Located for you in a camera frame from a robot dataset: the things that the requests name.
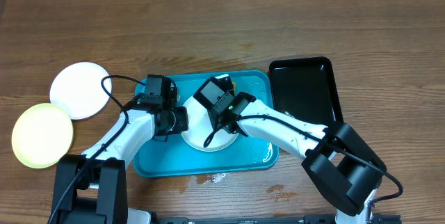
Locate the white plate with sauce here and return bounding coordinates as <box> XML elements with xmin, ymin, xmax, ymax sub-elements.
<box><xmin>181</xmin><ymin>97</ymin><xmax>238</xmax><ymax>152</ymax></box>

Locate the pink white plate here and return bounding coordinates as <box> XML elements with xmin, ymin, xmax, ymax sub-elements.
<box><xmin>49</xmin><ymin>62</ymin><xmax>109</xmax><ymax>120</ymax></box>

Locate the yellow plate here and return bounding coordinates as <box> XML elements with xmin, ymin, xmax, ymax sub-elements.
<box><xmin>11</xmin><ymin>103</ymin><xmax>74</xmax><ymax>169</ymax></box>

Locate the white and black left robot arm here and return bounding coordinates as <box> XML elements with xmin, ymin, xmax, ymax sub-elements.
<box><xmin>49</xmin><ymin>106</ymin><xmax>188</xmax><ymax>223</ymax></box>

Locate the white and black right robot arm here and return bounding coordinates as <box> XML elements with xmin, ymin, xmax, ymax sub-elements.
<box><xmin>207</xmin><ymin>92</ymin><xmax>387</xmax><ymax>223</ymax></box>

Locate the teal plastic tray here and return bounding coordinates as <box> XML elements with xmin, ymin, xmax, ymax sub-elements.
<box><xmin>132</xmin><ymin>70</ymin><xmax>280</xmax><ymax>177</ymax></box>

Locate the black plastic tray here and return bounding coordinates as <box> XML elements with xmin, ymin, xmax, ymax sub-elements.
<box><xmin>268</xmin><ymin>56</ymin><xmax>343</xmax><ymax>126</ymax></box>

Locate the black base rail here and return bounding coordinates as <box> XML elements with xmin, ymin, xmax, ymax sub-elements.
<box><xmin>156</xmin><ymin>214</ymin><xmax>403</xmax><ymax>224</ymax></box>

